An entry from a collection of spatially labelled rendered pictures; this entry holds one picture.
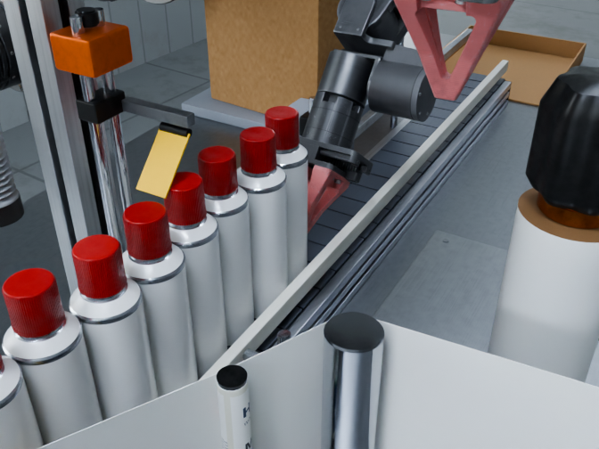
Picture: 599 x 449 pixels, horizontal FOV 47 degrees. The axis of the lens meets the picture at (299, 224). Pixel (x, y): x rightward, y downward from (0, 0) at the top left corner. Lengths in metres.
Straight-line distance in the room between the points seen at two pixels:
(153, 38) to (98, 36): 3.54
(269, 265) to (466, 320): 0.22
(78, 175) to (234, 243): 0.15
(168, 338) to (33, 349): 0.13
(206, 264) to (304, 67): 0.63
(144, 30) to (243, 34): 2.83
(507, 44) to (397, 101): 0.97
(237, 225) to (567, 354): 0.30
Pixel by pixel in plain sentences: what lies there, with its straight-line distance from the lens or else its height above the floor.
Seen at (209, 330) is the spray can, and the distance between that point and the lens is 0.63.
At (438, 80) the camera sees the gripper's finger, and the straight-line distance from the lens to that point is 0.45.
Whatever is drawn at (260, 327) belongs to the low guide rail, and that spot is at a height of 0.92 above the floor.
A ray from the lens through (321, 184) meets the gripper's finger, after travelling 0.74.
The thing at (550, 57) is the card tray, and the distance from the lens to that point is 1.67.
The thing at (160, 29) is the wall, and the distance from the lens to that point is 4.12.
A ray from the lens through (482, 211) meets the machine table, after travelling 1.03.
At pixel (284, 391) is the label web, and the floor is 1.02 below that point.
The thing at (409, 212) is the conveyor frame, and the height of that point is 0.86.
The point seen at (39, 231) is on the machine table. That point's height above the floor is 0.83.
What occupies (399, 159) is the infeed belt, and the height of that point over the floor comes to 0.88.
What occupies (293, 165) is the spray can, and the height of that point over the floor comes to 1.04.
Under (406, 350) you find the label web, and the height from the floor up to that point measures 1.05.
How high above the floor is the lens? 1.36
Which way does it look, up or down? 33 degrees down
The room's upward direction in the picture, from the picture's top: straight up
